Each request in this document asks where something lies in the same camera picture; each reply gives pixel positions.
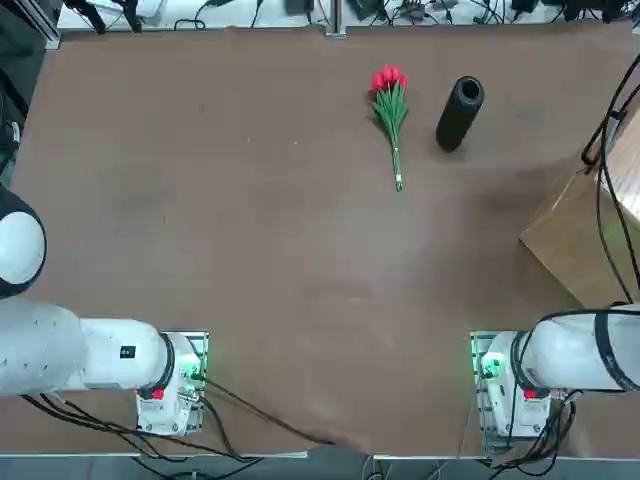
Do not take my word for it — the red tulip bouquet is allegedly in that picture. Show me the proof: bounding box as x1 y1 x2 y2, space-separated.
370 63 410 194

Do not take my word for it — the black cylindrical vase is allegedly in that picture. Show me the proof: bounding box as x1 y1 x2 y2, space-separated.
435 75 486 154

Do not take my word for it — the ribbed black power adapter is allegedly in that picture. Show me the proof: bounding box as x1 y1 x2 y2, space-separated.
348 0 389 22

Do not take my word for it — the white paper box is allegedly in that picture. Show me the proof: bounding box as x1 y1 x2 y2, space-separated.
135 0 167 22

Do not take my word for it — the black tripod leg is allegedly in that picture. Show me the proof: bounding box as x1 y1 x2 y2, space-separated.
117 0 144 34
67 0 108 36

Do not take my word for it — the black cable across table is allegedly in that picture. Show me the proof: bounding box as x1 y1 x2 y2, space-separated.
202 377 337 446

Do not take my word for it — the aluminium frame post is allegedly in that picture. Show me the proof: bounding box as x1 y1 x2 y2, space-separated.
324 0 348 39

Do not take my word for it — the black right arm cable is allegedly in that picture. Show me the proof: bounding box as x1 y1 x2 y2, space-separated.
581 47 640 304

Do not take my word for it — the black cable bundle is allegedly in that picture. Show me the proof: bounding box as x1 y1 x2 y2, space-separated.
19 392 264 464

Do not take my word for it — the aluminium frame rail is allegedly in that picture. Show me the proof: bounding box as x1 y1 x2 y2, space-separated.
29 0 62 50

